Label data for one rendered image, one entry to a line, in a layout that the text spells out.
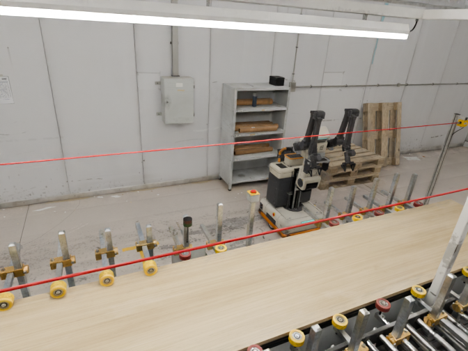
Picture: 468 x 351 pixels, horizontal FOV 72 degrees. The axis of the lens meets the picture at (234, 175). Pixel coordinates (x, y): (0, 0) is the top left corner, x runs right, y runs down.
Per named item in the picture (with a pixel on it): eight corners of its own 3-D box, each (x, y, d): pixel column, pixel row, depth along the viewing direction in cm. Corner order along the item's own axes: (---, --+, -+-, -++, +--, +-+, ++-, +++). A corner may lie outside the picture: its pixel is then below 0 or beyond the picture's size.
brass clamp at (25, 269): (3, 274, 188) (1, 267, 186) (30, 268, 193) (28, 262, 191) (1, 281, 183) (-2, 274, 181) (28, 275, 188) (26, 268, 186)
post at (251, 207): (244, 248, 258) (248, 199, 239) (249, 247, 260) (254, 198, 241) (246, 251, 254) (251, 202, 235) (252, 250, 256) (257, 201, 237)
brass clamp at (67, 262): (51, 264, 198) (50, 258, 196) (76, 259, 203) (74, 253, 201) (51, 270, 193) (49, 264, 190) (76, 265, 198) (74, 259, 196)
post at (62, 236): (70, 291, 209) (58, 230, 189) (76, 290, 211) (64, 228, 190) (70, 295, 206) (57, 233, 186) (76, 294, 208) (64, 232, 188)
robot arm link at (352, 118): (356, 108, 328) (348, 109, 324) (361, 110, 324) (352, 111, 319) (347, 148, 346) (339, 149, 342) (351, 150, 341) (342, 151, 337)
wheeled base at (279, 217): (257, 213, 435) (258, 197, 425) (296, 205, 460) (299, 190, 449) (283, 242, 380) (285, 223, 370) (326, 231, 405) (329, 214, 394)
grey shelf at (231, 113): (218, 179, 533) (222, 83, 467) (265, 172, 568) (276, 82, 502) (228, 191, 496) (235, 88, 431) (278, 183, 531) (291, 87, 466)
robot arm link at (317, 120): (322, 111, 312) (313, 111, 307) (326, 112, 307) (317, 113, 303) (314, 152, 330) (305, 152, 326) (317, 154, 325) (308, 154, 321)
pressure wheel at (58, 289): (53, 278, 177) (69, 281, 181) (47, 290, 178) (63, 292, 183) (53, 285, 172) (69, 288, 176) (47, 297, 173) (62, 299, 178)
